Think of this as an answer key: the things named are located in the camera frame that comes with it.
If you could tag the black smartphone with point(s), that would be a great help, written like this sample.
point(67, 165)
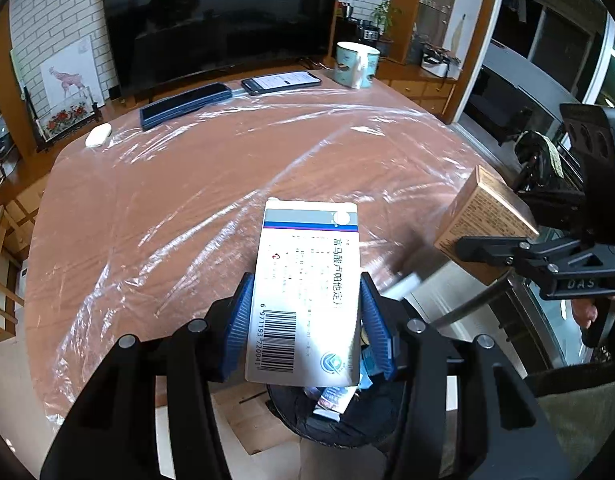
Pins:
point(280, 82)

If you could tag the small green potted plant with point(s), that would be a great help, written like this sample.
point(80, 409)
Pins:
point(383, 17)

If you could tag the grey table edge guard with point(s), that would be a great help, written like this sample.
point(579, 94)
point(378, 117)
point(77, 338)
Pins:
point(403, 287)

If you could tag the brown cardboard box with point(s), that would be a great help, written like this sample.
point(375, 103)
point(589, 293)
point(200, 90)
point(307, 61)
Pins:
point(484, 206)

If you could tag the giraffe picture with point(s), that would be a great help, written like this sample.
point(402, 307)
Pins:
point(72, 71)

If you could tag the person's right hand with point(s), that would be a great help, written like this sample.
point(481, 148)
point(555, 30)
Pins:
point(585, 311)

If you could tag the large black television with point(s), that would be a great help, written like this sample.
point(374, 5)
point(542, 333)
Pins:
point(155, 42)

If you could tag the framed flower embroidery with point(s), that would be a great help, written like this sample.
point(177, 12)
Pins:
point(63, 119)

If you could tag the teal bird mug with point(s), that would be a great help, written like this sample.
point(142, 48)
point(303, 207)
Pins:
point(356, 65)

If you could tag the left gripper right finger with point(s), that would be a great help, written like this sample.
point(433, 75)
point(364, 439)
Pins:
point(502, 432)

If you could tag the white computer mouse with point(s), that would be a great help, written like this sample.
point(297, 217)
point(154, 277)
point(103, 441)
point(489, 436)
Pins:
point(98, 135)

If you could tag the white blue medicine box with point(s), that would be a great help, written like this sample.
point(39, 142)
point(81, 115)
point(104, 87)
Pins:
point(304, 318)

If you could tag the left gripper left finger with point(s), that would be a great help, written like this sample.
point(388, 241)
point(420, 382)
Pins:
point(110, 431)

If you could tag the white blue carton box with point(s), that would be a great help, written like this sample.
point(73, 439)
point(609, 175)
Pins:
point(334, 401)

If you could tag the blue cased tablet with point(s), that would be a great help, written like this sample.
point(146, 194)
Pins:
point(156, 113)

